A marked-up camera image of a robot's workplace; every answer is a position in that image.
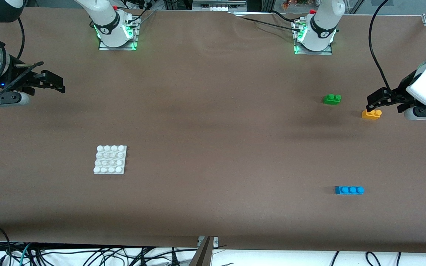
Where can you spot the yellow two-stud block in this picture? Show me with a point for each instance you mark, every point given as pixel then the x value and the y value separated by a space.
pixel 370 116

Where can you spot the small colourful object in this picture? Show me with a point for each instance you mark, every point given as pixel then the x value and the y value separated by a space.
pixel 295 3

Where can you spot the green two-stud block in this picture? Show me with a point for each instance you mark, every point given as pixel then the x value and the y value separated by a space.
pixel 331 100

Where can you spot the white studded base plate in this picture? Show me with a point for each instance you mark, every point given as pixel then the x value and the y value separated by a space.
pixel 111 166

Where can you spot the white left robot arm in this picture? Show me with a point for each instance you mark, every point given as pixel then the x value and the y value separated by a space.
pixel 324 18

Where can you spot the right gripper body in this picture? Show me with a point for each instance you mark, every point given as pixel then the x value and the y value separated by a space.
pixel 14 78

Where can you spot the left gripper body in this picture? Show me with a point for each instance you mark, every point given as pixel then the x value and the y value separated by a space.
pixel 400 91

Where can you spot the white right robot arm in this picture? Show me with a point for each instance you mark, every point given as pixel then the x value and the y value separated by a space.
pixel 104 14

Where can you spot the blue three-stud block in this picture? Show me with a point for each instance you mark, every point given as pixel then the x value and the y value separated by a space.
pixel 348 190

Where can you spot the white plastic strip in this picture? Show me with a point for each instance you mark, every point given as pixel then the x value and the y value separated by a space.
pixel 216 7

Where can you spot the aluminium profile bracket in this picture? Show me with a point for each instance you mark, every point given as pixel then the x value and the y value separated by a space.
pixel 203 255

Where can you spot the brown table cover mat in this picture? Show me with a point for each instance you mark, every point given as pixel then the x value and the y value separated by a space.
pixel 198 207

